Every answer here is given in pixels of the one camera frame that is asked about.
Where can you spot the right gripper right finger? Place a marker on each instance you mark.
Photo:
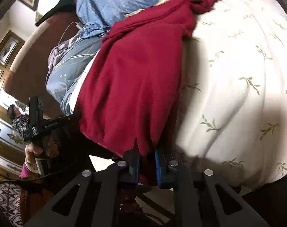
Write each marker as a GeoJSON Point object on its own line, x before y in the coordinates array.
{"type": "Point", "coordinates": [202, 198]}

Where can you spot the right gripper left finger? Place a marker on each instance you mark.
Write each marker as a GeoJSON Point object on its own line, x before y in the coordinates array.
{"type": "Point", "coordinates": [92, 198]}

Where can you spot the dark red knit sweater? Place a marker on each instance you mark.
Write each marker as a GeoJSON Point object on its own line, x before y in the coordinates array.
{"type": "Point", "coordinates": [132, 88]}

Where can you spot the magenta sleeved forearm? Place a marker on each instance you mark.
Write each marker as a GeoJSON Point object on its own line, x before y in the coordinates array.
{"type": "Point", "coordinates": [21, 198]}

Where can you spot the person's left hand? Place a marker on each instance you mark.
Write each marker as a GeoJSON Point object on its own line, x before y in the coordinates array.
{"type": "Point", "coordinates": [31, 150]}

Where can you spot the person in patterned top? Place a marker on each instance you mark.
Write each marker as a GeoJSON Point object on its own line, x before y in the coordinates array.
{"type": "Point", "coordinates": [19, 121]}

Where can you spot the brown wooden headboard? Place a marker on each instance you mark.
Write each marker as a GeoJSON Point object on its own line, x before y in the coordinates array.
{"type": "Point", "coordinates": [28, 71]}

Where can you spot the grey plaid bed sheet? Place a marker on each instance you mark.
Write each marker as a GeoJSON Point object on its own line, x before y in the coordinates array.
{"type": "Point", "coordinates": [61, 82]}

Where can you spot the grey crumpled cloth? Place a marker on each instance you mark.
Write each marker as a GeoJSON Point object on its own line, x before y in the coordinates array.
{"type": "Point", "coordinates": [58, 52]}

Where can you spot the cream leaf-print quilt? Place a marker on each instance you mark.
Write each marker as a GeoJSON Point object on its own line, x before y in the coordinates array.
{"type": "Point", "coordinates": [231, 115]}

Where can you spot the black garment on headboard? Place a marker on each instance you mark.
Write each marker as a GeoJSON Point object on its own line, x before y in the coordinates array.
{"type": "Point", "coordinates": [61, 6]}

